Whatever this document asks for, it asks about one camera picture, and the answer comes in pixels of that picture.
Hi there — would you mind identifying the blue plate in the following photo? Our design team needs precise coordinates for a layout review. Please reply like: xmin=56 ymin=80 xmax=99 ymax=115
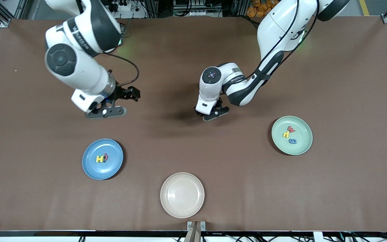
xmin=82 ymin=138 xmax=124 ymax=180

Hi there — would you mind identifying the beige plate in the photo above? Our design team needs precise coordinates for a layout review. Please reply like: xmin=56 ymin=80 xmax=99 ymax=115
xmin=160 ymin=172 xmax=205 ymax=219

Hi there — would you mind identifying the green plate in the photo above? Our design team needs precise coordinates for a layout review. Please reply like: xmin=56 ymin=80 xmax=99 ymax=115
xmin=271 ymin=116 xmax=313 ymax=156

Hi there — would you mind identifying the white power strip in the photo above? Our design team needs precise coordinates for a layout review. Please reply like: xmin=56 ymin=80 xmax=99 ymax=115
xmin=111 ymin=0 xmax=146 ymax=19

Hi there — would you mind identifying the orange packets pile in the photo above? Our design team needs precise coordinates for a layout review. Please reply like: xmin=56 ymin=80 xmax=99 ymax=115
xmin=247 ymin=0 xmax=280 ymax=18

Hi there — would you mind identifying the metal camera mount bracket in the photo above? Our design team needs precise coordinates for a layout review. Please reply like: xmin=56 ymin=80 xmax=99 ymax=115
xmin=184 ymin=220 xmax=207 ymax=242

